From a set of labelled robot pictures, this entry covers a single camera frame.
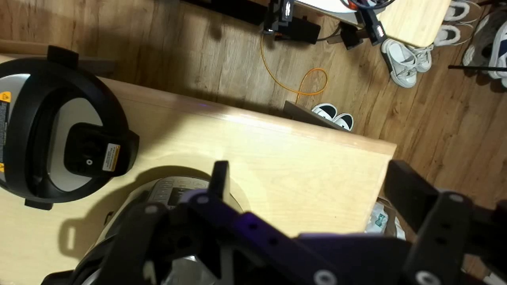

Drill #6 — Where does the thin black rod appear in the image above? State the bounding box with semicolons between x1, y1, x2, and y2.
447;63;507;71

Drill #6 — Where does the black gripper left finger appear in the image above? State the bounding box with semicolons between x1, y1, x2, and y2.
97;160;319;285

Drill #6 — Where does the white plastic bag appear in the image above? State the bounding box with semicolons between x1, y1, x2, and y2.
363;199;409;242

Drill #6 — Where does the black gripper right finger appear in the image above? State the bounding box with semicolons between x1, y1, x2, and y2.
385;160;507;285

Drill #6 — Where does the orange cable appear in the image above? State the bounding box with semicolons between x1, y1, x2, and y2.
259;36;330;107

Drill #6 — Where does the steel pressure cooker pot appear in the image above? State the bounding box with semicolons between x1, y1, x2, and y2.
42;166;251;285

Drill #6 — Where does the light wooden board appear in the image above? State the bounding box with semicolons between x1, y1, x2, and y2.
376;0;453;49

